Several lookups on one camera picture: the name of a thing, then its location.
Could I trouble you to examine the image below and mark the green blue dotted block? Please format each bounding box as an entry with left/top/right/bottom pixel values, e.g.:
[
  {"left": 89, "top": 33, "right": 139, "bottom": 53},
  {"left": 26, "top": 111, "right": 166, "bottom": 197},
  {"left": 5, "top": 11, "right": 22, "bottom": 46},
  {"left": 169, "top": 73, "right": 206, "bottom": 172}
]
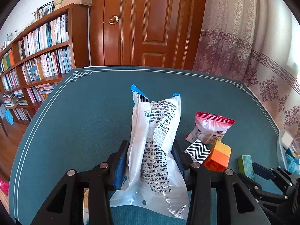
[{"left": 237, "top": 155, "right": 255, "bottom": 181}]

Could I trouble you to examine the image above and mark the orange yellow toy brick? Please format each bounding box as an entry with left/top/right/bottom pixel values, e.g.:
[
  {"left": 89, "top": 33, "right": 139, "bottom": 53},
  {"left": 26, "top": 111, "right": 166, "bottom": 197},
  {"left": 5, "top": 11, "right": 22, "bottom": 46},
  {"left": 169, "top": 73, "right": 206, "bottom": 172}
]
[{"left": 203, "top": 141, "right": 231, "bottom": 172}]

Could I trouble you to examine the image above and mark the zigzag pattern white cube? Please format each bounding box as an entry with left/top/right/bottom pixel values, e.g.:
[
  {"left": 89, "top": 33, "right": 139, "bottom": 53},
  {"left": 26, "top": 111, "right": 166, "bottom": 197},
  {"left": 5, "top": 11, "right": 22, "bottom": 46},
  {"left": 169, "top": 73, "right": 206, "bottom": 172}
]
[{"left": 184, "top": 139, "right": 211, "bottom": 164}]

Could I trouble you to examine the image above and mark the red white snack packet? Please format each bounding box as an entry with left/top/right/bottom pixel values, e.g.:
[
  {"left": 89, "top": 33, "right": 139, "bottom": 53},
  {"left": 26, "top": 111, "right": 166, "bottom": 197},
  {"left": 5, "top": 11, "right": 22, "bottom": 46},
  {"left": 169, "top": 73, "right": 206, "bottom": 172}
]
[{"left": 185, "top": 112, "right": 236, "bottom": 144}]

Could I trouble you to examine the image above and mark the white plastic refill bag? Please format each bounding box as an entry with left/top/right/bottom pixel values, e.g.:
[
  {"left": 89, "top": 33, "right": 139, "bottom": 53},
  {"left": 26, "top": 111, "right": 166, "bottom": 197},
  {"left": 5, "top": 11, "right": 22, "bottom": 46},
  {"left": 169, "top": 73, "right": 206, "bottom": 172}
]
[{"left": 110, "top": 85, "right": 189, "bottom": 219}]

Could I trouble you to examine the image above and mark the blue Curel cloth pouch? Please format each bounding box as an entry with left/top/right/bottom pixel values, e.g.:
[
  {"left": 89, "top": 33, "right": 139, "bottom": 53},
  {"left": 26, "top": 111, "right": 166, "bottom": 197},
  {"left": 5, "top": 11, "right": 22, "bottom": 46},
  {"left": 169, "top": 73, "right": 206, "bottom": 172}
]
[{"left": 285, "top": 148, "right": 299, "bottom": 175}]

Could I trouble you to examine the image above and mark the white square soap block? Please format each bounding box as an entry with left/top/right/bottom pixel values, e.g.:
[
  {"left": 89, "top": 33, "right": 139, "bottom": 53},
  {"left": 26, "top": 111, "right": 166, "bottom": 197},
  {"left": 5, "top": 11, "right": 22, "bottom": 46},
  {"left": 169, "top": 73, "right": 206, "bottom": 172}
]
[{"left": 281, "top": 131, "right": 293, "bottom": 150}]

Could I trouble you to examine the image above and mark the clear plastic round bin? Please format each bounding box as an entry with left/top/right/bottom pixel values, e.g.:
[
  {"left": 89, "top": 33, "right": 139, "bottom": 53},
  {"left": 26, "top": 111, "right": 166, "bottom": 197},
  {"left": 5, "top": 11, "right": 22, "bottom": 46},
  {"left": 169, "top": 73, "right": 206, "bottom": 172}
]
[{"left": 277, "top": 129, "right": 299, "bottom": 170}]

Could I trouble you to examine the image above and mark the teal table mat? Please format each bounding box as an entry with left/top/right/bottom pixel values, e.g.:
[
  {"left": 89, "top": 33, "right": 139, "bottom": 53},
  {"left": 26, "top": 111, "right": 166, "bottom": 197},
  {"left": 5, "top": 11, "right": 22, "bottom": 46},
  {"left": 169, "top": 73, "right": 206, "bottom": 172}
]
[{"left": 9, "top": 66, "right": 279, "bottom": 224}]

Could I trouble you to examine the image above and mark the wooden bookshelf with books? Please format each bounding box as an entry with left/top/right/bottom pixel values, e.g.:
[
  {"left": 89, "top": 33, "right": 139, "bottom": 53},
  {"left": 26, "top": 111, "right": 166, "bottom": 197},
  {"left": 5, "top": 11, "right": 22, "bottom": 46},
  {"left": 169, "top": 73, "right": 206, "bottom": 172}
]
[{"left": 1, "top": 4, "right": 89, "bottom": 125}]

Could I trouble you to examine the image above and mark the purple patterned curtain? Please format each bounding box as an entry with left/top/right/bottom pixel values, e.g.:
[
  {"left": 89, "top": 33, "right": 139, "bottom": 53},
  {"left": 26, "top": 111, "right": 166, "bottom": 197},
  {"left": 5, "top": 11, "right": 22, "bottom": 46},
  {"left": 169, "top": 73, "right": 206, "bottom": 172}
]
[{"left": 193, "top": 0, "right": 299, "bottom": 139}]

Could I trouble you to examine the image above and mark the brown wooden door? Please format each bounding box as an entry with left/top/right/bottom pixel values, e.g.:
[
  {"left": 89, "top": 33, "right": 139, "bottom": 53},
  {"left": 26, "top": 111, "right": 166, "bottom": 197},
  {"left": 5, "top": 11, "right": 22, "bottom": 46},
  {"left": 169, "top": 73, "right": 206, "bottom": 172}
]
[{"left": 89, "top": 0, "right": 206, "bottom": 70}]

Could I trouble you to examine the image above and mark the brass door knob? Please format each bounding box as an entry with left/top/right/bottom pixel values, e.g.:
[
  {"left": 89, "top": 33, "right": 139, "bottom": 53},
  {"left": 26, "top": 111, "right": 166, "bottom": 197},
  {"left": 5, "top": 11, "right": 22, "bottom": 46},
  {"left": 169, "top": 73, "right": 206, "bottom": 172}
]
[{"left": 108, "top": 15, "right": 119, "bottom": 25}]

